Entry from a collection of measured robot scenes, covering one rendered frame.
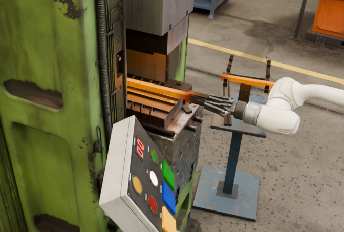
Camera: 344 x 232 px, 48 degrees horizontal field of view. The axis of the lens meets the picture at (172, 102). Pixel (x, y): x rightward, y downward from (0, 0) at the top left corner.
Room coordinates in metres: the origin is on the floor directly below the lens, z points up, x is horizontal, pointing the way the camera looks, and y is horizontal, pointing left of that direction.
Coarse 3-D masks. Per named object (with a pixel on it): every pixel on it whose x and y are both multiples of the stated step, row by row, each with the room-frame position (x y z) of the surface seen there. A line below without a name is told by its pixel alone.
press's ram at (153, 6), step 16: (128, 0) 1.29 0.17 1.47; (144, 0) 1.27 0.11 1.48; (160, 0) 1.25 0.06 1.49; (176, 0) 1.35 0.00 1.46; (192, 0) 1.50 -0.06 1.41; (128, 16) 1.29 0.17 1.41; (144, 16) 1.27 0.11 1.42; (160, 16) 1.25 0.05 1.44; (176, 16) 1.35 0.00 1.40; (160, 32) 1.25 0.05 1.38
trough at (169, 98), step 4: (128, 88) 1.51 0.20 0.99; (132, 88) 1.51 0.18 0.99; (136, 88) 1.50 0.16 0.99; (140, 92) 1.48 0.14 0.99; (144, 92) 1.48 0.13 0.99; (148, 92) 1.47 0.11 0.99; (152, 92) 1.47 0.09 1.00; (156, 96) 1.45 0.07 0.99; (160, 96) 1.45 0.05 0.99; (164, 96) 1.44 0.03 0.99; (168, 96) 1.44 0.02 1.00; (168, 100) 1.42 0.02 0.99; (172, 100) 1.42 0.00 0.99; (176, 100) 1.42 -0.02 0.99
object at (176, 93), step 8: (128, 80) 1.49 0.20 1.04; (136, 80) 1.49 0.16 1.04; (144, 88) 1.45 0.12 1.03; (152, 88) 1.43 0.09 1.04; (160, 88) 1.43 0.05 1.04; (168, 88) 1.43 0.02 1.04; (176, 96) 1.39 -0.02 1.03; (184, 96) 1.38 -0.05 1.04; (200, 96) 1.35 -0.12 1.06; (208, 96) 1.36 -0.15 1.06; (200, 104) 1.35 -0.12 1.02
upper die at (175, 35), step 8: (176, 24) 1.36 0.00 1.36; (184, 24) 1.44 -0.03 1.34; (128, 32) 1.35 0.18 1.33; (136, 32) 1.34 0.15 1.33; (144, 32) 1.33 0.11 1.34; (168, 32) 1.29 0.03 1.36; (176, 32) 1.36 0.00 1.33; (184, 32) 1.44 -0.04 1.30; (128, 40) 1.35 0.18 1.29; (136, 40) 1.34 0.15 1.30; (144, 40) 1.33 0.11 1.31; (152, 40) 1.31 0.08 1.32; (160, 40) 1.30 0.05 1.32; (168, 40) 1.30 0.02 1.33; (176, 40) 1.37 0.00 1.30; (144, 48) 1.32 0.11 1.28; (152, 48) 1.31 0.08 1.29; (160, 48) 1.30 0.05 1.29; (168, 48) 1.30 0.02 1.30
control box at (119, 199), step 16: (128, 128) 0.94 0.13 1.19; (112, 144) 0.89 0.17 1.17; (128, 144) 0.86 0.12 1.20; (144, 144) 0.93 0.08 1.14; (112, 160) 0.81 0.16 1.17; (128, 160) 0.79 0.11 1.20; (144, 160) 0.86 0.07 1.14; (160, 160) 0.96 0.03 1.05; (112, 176) 0.75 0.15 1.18; (128, 176) 0.73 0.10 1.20; (144, 176) 0.80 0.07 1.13; (160, 176) 0.89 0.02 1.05; (112, 192) 0.69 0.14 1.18; (128, 192) 0.68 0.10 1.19; (144, 192) 0.74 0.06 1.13; (160, 192) 0.82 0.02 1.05; (112, 208) 0.66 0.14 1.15; (128, 208) 0.66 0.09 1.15; (144, 208) 0.69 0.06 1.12; (160, 208) 0.76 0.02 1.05; (128, 224) 0.66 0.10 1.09; (144, 224) 0.66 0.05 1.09; (160, 224) 0.70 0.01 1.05
